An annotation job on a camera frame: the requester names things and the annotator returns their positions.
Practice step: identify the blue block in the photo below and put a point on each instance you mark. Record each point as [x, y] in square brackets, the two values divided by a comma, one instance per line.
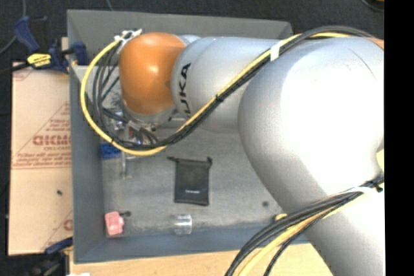
[108, 150]

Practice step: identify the grey metal bin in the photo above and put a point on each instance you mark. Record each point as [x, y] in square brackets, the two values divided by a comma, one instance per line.
[226, 171]

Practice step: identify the pink block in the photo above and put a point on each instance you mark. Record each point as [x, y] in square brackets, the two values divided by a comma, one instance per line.
[114, 223]

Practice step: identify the black fabric pouch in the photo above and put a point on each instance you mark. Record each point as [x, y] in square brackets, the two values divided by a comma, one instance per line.
[191, 181]

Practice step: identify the brown cardboard board red print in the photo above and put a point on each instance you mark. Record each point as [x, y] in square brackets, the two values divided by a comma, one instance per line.
[39, 126]

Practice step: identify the clear plastic bottle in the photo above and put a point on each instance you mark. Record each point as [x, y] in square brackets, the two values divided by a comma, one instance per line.
[126, 166]

